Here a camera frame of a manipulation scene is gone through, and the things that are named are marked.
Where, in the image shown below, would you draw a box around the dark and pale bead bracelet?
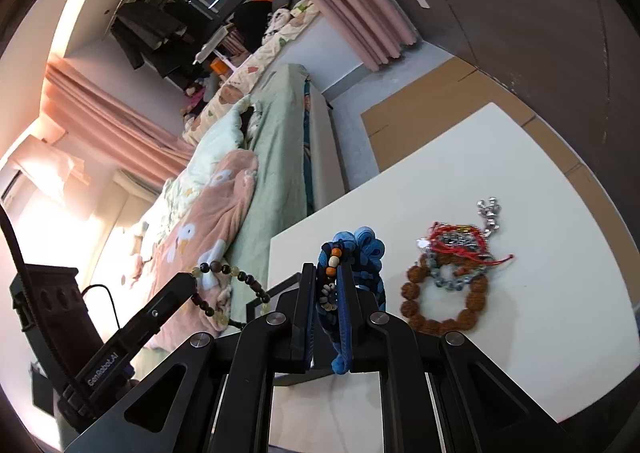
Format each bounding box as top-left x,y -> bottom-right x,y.
190,258 -> 273,329

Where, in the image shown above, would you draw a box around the pink duck print blanket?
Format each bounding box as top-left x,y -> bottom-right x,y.
150,150 -> 261,334

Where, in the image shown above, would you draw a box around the brown seed bead bracelet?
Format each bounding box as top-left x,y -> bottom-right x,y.
400,253 -> 488,336

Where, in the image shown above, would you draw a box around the brown cardboard sheet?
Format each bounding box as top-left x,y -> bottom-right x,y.
360,55 -> 626,294

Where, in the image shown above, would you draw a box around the beige bed base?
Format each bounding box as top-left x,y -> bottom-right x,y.
302,78 -> 348,211

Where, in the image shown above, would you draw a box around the dark hanging clothes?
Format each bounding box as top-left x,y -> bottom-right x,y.
112,0 -> 221,78

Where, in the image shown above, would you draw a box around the light green pillow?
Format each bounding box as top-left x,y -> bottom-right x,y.
140,95 -> 266,254

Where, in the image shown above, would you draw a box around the red string bracelet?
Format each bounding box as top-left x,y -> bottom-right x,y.
427,222 -> 516,266

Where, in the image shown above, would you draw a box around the blue braided bracelet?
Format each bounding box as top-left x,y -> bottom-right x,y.
317,227 -> 388,376

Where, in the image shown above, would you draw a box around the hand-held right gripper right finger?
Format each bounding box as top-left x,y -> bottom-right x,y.
338,263 -> 586,453

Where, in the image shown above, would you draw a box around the cream floral quilt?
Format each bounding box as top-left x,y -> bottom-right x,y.
182,0 -> 321,144

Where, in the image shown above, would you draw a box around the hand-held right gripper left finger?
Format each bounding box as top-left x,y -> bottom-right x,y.
65,263 -> 321,453

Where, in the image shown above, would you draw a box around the green bed sheet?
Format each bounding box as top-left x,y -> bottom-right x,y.
225,64 -> 321,324

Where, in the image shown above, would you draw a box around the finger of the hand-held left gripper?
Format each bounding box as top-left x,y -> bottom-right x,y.
117,273 -> 199,359

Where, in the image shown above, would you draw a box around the pink curtain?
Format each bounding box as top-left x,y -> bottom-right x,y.
235,0 -> 418,72
45,55 -> 196,184

